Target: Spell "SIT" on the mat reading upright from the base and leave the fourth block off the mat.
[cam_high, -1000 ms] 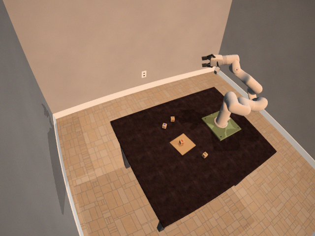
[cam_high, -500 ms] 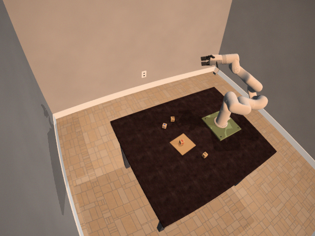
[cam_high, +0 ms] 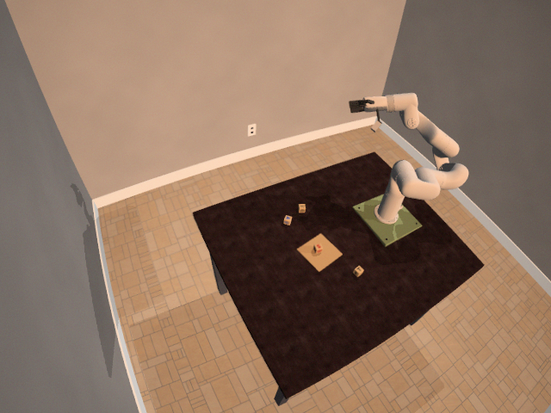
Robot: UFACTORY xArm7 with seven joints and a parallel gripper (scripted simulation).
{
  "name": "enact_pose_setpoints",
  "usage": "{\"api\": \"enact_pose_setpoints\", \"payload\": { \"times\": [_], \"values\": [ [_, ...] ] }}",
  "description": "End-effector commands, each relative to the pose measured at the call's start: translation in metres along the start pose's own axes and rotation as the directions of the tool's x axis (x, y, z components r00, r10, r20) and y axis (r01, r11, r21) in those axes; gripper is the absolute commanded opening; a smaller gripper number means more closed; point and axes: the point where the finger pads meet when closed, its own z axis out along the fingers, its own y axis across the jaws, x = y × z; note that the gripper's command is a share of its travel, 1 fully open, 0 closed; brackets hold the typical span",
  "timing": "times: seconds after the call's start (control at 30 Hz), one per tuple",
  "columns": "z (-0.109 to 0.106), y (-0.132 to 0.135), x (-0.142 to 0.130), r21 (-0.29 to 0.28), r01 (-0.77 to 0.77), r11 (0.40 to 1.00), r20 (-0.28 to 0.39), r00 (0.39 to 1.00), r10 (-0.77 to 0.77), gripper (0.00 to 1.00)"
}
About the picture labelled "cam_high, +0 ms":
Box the orange flat mat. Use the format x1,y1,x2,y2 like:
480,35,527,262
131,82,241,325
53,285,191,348
297,233,342,272

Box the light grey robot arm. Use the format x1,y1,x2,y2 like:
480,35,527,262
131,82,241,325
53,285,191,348
374,93,468,224

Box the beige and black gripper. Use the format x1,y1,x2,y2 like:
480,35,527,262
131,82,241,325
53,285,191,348
349,96,388,113

